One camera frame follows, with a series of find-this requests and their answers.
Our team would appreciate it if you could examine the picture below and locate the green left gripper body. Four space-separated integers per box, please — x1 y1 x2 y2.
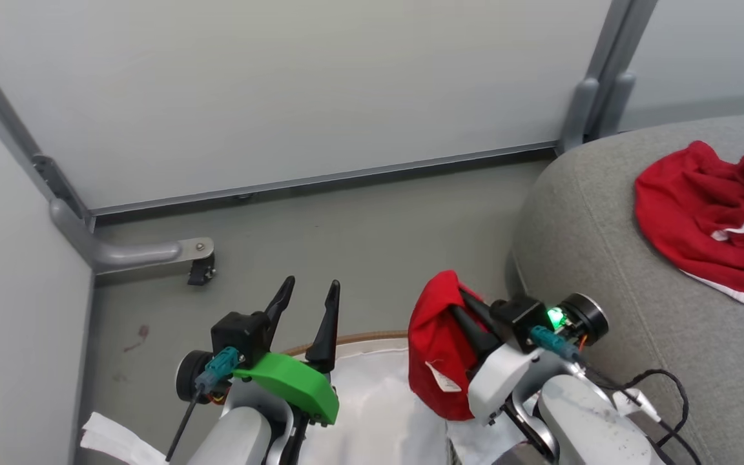
232 352 341 426

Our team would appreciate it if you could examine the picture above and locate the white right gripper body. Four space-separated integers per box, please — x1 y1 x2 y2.
467 342 544 424

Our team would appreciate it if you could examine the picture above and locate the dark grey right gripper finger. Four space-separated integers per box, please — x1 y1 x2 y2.
449 304 500 373
460 289 503 344

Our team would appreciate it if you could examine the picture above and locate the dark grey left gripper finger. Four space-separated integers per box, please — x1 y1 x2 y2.
262 276 296 353
305 280 342 375

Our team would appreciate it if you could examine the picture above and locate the red jersey with black number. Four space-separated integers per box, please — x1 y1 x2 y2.
407 269 510 422

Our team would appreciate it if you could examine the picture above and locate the red garment with white stripe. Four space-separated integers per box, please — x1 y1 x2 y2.
634 140 744 305

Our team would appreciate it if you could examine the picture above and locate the grey fabric sofa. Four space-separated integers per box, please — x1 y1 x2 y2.
511 108 744 465

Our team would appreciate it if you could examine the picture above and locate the wicker laundry basket white liner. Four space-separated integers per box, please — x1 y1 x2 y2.
280 330 541 465

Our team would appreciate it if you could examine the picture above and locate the black caster wheel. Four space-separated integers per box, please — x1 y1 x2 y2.
187 253 217 287

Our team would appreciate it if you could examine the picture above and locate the grey metal partition foot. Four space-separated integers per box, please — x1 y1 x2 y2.
48 197 216 273

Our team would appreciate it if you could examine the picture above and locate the white cloth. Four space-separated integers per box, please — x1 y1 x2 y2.
79 411 171 465

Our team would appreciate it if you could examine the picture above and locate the teal right camera cable plug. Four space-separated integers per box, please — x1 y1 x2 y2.
530 324 584 363

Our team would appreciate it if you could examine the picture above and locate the teal camera cable plug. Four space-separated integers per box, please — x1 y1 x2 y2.
530 324 584 363
194 346 244 395

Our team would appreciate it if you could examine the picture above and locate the teal left camera cable plug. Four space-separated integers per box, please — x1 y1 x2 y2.
194 346 244 395

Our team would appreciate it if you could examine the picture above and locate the thin black left camera cable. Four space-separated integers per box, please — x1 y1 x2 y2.
164 386 208 463

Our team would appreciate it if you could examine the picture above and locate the grey metal partition bottom rail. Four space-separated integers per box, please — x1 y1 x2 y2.
90 141 559 218

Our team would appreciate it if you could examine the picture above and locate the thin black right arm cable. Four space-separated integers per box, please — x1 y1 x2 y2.
577 367 703 465

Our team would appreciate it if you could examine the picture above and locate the grey metal partition post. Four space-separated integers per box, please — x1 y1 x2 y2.
595 0 660 140
0 25 96 228
555 0 637 156

